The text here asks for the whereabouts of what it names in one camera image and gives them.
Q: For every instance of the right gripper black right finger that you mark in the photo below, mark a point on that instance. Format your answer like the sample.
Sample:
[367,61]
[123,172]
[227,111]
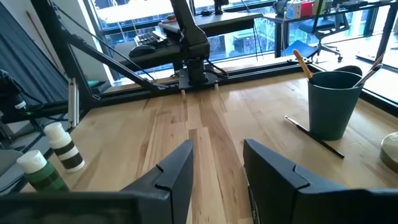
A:
[273,186]

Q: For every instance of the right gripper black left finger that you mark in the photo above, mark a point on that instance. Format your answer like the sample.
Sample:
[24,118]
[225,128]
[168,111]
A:
[168,186]

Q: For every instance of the small white paint bottle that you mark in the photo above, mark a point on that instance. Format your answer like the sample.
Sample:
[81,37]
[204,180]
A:
[66,152]

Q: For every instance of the small green paint bottle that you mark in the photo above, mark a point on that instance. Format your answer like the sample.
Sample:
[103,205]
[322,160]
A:
[46,177]

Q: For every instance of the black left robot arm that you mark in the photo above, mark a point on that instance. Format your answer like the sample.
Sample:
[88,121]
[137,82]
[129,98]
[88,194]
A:
[192,40]

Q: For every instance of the teal ribbed plastic cup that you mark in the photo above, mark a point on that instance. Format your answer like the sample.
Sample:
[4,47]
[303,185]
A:
[332,109]

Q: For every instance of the white bulb on metal base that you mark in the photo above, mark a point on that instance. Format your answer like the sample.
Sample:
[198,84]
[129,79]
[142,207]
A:
[390,152]

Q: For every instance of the dark side desk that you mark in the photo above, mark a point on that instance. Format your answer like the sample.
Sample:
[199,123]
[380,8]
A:
[149,60]

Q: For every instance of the black computer mouse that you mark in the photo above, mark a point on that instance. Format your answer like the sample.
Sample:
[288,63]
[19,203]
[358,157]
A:
[141,51]

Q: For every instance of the black keyboard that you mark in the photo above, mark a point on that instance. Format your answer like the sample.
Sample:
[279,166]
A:
[149,39]

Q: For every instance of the black-framed desk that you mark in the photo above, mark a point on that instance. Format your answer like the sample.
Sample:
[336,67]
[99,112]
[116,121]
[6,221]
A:
[277,37]

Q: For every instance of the white box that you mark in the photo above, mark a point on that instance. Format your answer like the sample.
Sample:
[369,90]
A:
[293,9]

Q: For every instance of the red box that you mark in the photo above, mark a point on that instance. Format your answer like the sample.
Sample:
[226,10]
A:
[307,7]

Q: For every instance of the dark blue ribbed panel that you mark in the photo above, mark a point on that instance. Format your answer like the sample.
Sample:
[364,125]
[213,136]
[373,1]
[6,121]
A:
[31,62]

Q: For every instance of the yellow-green box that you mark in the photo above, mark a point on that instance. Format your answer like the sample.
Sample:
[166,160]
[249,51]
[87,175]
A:
[320,6]

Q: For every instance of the white bar on frame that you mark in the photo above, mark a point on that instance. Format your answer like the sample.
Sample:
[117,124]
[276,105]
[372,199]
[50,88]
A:
[73,102]

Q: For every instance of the black device on frame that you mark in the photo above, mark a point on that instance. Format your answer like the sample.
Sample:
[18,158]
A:
[9,99]

